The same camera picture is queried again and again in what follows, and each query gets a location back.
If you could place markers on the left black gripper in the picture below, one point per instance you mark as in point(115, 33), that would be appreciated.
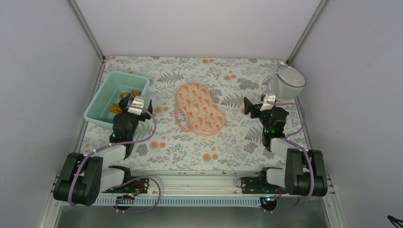
point(123, 104)

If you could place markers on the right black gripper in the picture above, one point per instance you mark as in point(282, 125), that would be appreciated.
point(250, 106)

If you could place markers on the orange mustard bra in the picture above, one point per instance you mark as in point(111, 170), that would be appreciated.
point(116, 108)

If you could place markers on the orange floral mesh laundry bag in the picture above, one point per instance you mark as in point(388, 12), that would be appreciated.
point(195, 111)

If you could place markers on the teal plastic bin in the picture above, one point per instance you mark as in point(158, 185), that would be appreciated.
point(116, 82)

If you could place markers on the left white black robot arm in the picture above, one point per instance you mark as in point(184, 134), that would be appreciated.
point(84, 176)

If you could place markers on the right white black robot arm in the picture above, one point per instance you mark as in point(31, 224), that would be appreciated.
point(304, 173)

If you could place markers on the white mesh laundry basket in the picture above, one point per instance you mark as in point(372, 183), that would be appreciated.
point(287, 83)

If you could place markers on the floral patterned table mat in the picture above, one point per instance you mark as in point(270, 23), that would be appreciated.
point(236, 147)

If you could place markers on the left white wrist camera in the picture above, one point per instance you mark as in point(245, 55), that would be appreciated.
point(135, 105)

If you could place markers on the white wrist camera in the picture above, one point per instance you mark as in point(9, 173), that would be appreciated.
point(135, 105)
point(268, 101)

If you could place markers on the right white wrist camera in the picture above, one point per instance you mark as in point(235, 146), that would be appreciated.
point(268, 101)

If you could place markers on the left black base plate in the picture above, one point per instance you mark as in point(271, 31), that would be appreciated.
point(134, 188)

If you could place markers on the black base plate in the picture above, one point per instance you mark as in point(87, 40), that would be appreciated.
point(254, 185)
point(134, 188)

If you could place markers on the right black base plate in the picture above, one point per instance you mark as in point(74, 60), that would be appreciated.
point(254, 185)

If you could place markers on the aluminium mounting rail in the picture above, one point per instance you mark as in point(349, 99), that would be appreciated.
point(193, 183)

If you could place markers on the white slotted cable duct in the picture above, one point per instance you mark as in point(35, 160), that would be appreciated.
point(171, 201)

